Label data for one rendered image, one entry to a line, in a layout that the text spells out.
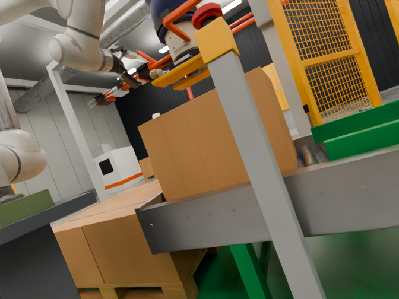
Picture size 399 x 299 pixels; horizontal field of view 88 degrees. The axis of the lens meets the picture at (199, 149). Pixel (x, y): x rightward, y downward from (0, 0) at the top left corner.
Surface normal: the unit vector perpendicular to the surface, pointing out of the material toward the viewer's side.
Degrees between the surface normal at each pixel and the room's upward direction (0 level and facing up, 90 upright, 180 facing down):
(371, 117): 90
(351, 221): 90
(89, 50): 129
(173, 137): 90
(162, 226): 90
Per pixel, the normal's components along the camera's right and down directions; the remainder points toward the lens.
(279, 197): -0.40, 0.18
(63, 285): 0.67, -0.22
